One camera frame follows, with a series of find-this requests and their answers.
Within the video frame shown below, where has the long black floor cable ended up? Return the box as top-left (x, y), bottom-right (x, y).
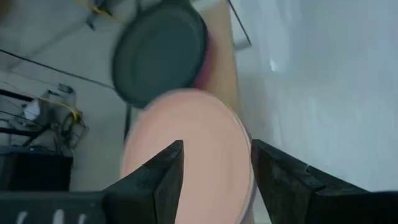
top-left (0, 49), bottom-right (116, 91)

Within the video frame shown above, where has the magenta pink plate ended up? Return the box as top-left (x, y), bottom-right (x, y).
top-left (192, 30), bottom-right (215, 91)

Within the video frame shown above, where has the yellow floor cable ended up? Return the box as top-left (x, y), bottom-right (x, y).
top-left (37, 96), bottom-right (81, 123)

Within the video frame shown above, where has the wooden shelf with black frame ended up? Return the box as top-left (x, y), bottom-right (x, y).
top-left (123, 0), bottom-right (252, 142)

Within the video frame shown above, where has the charcoal grey plate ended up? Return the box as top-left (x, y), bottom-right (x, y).
top-left (111, 1), bottom-right (208, 109)

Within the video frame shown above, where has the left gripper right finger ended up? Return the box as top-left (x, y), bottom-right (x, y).
top-left (250, 139), bottom-right (371, 224)

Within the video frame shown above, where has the black computer case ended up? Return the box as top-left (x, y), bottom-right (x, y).
top-left (0, 146), bottom-right (74, 192)

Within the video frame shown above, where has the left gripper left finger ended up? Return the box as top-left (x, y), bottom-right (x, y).
top-left (102, 139), bottom-right (185, 224)

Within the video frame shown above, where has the salmon peach plate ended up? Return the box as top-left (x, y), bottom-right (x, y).
top-left (119, 88), bottom-right (257, 224)

